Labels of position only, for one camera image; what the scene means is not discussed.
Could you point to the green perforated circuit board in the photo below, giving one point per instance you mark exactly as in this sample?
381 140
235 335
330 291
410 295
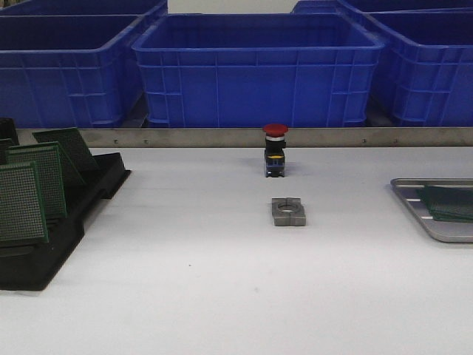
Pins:
425 199

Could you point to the rear green perforated board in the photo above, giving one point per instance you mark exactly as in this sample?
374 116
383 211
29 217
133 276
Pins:
74 154

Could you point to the silver metal tray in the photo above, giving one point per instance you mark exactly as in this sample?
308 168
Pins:
447 232

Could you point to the front green perforated board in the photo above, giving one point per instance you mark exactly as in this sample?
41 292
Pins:
23 219

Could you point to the black circuit board rack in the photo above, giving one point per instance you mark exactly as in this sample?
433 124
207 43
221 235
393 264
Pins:
32 267

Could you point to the red emergency stop button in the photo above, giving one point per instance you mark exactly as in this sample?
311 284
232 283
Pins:
274 150

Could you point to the grey metal clamp block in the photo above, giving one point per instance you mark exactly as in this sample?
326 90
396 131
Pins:
288 211

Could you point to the centre blue plastic crate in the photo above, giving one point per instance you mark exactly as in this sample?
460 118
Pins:
235 71

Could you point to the blue plastic crate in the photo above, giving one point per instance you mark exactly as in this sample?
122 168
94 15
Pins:
235 71
424 73
63 71

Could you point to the far right blue crate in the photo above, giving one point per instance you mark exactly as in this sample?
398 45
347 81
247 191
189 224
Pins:
377 6

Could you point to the left blue plastic crate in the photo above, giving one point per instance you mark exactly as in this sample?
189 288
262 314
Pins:
63 71

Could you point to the right blue plastic crate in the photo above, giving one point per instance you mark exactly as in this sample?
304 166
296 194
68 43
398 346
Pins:
424 73

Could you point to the far left blue crate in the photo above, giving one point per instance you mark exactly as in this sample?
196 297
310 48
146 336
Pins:
83 8

